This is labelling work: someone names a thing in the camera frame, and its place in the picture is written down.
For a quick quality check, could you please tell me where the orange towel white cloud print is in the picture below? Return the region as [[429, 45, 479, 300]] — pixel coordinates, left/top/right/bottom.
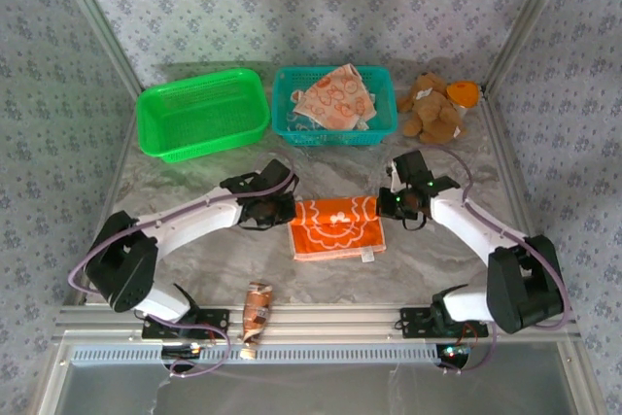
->
[[287, 195, 388, 262]]

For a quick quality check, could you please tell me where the teal bunny print towel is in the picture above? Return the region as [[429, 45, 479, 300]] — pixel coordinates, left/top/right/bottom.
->
[[285, 112, 370, 134]]

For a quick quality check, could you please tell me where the beige orange animal print towel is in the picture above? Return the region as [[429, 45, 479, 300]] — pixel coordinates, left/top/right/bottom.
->
[[290, 62, 378, 132]]

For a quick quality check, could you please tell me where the brown snack wrapper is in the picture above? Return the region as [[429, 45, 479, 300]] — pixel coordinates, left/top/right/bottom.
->
[[241, 281, 274, 361]]

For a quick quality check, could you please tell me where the brown teddy bear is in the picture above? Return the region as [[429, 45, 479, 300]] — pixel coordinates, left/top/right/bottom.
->
[[397, 71, 468, 146]]

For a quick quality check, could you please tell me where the teal plastic basket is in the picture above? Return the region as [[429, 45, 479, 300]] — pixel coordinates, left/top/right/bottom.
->
[[270, 65, 398, 148]]

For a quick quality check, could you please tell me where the green plastic basket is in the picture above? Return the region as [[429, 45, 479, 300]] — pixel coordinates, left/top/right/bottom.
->
[[135, 67, 272, 163]]

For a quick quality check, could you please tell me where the orange lidded toy jar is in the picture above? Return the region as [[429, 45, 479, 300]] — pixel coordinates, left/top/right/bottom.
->
[[445, 80, 482, 118]]

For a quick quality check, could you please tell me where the shiny metal panel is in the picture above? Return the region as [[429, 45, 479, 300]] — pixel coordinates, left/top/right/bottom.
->
[[38, 341, 604, 415]]

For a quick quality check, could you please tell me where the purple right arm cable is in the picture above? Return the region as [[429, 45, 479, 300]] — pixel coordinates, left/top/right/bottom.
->
[[412, 145, 572, 378]]

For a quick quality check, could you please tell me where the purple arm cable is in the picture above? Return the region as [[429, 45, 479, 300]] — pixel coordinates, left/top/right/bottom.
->
[[412, 145, 572, 378], [67, 152, 298, 378]]

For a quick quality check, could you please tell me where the aluminium frame rail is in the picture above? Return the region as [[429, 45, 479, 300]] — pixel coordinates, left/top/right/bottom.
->
[[52, 302, 582, 343]]

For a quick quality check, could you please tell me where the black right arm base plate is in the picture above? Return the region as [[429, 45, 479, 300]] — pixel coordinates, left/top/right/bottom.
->
[[398, 306, 490, 341]]

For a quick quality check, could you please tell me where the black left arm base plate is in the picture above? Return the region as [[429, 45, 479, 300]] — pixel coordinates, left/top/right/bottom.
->
[[141, 306, 230, 341]]

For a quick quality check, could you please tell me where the grey slotted cable duct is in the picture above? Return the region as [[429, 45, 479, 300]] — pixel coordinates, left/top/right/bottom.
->
[[70, 344, 470, 365]]

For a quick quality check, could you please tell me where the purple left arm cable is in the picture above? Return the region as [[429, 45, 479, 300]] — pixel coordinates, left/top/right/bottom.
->
[[67, 152, 298, 378]]

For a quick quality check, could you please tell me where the aluminium frame post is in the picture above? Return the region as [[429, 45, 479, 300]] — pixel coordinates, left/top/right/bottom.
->
[[48, 0, 143, 307], [483, 0, 579, 100]]

